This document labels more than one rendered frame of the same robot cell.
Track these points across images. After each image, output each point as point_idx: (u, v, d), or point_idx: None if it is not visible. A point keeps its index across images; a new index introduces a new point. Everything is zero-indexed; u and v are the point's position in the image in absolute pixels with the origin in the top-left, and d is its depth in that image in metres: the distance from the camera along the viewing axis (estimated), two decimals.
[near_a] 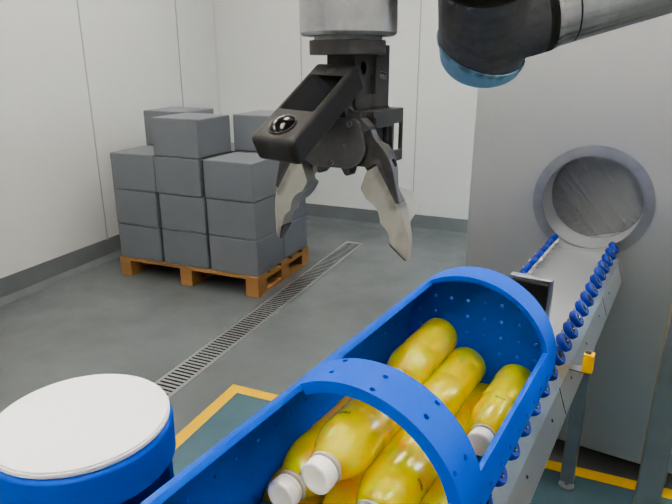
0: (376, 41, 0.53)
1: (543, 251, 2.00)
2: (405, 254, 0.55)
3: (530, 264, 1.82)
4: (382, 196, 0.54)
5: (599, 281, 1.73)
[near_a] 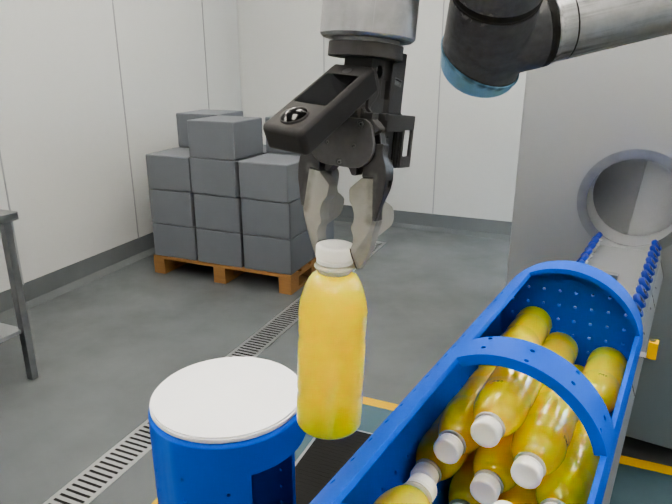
0: (394, 46, 0.54)
1: (591, 249, 2.12)
2: (359, 264, 0.58)
3: (583, 260, 1.95)
4: (364, 207, 0.56)
5: (650, 276, 1.85)
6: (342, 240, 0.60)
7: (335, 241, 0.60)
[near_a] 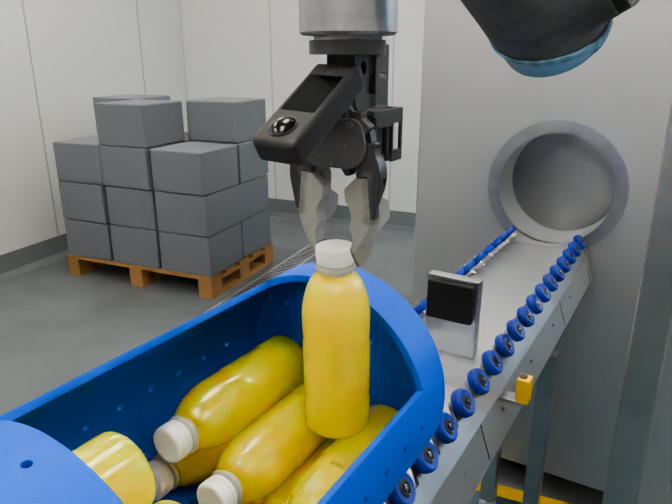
0: (376, 41, 0.52)
1: (494, 246, 1.67)
2: (360, 262, 0.58)
3: (473, 261, 1.50)
4: (360, 207, 0.56)
5: (554, 282, 1.40)
6: (341, 240, 0.60)
7: (334, 241, 0.60)
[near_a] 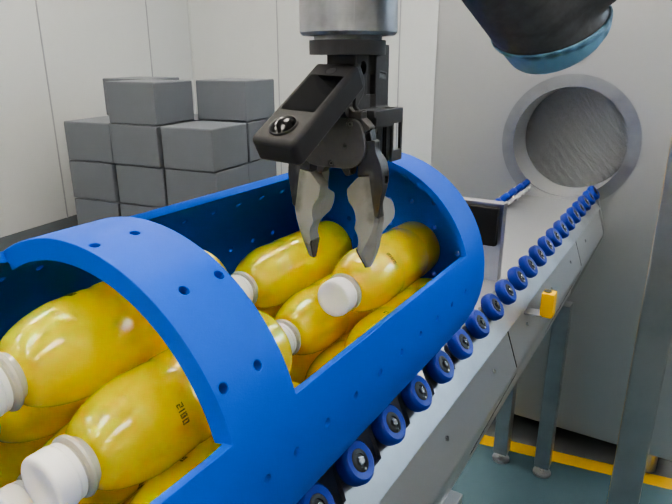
0: (376, 41, 0.53)
1: (510, 195, 1.71)
2: (367, 262, 0.58)
3: None
4: (364, 206, 0.56)
5: (571, 221, 1.44)
6: (332, 285, 0.60)
7: (328, 289, 0.60)
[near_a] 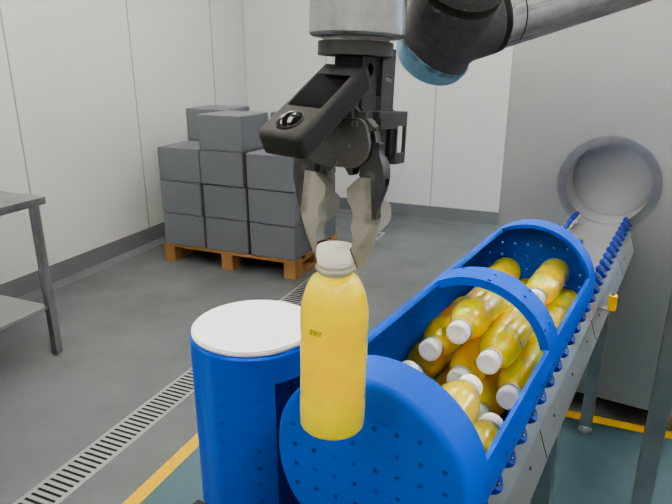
0: (384, 43, 0.53)
1: (568, 225, 2.37)
2: (359, 263, 0.58)
3: None
4: (362, 206, 0.56)
5: (617, 246, 2.10)
6: (534, 293, 1.26)
7: None
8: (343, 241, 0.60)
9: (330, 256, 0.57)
